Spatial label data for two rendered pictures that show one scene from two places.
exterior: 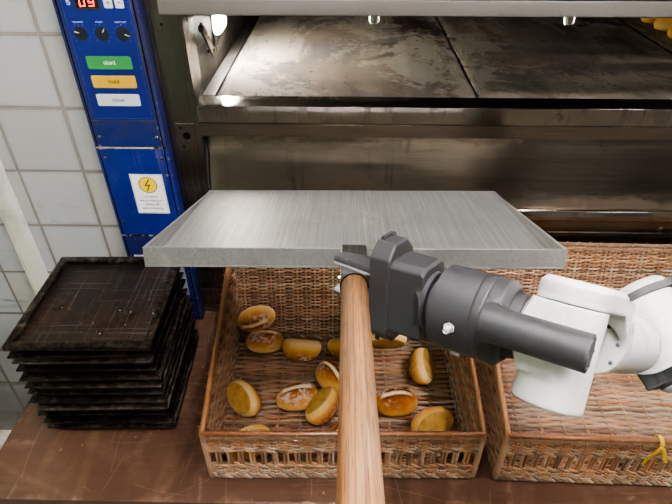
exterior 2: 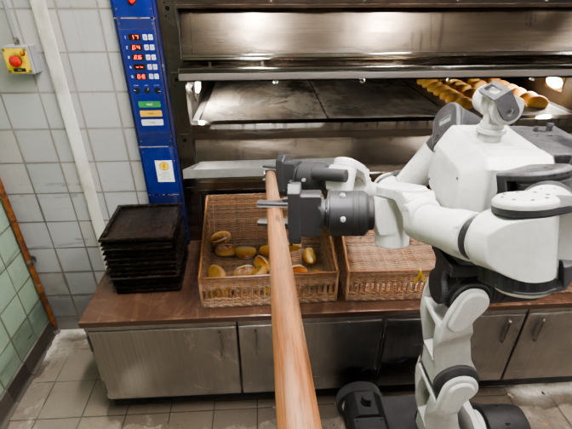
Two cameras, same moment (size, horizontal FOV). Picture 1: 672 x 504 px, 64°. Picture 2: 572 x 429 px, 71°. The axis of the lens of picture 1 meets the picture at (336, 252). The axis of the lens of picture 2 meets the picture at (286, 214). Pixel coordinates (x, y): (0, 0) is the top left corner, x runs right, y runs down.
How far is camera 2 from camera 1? 0.64 m
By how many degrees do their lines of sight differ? 8
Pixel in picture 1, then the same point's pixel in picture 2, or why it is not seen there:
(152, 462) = (170, 304)
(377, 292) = (278, 174)
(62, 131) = (121, 140)
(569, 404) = not seen: hidden behind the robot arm
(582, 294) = (345, 160)
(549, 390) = not seen: hidden behind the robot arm
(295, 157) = (239, 150)
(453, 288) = (305, 166)
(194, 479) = (193, 309)
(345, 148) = (264, 145)
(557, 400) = not seen: hidden behind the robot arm
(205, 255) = (208, 172)
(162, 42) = (174, 94)
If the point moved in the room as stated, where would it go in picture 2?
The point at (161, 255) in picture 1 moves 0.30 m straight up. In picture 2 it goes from (190, 173) to (177, 74)
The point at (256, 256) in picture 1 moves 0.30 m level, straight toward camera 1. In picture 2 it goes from (230, 172) to (247, 219)
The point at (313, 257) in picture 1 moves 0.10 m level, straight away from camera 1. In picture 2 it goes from (253, 171) to (251, 159)
